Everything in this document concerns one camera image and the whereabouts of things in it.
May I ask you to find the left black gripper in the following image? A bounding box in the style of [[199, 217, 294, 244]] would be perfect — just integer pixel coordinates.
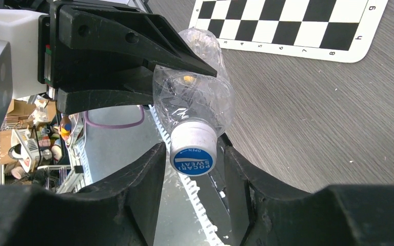
[[38, 1, 217, 115]]

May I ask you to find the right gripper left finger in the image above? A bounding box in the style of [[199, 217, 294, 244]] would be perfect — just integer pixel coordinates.
[[0, 143, 166, 245]]

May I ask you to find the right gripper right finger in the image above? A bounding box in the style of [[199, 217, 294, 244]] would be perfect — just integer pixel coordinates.
[[224, 147, 394, 245]]

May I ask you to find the clear bottle blue cap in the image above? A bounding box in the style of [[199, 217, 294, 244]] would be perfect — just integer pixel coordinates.
[[152, 28, 235, 138]]

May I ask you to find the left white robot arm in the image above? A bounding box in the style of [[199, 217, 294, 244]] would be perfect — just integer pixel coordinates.
[[0, 1, 216, 117]]

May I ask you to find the black white chessboard mat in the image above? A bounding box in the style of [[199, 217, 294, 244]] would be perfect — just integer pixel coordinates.
[[189, 0, 387, 63]]

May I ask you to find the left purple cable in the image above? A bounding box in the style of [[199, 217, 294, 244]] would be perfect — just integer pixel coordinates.
[[83, 105, 146, 130]]

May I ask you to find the grey slotted cable duct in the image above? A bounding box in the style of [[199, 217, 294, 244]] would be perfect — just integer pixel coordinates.
[[148, 105, 225, 245]]

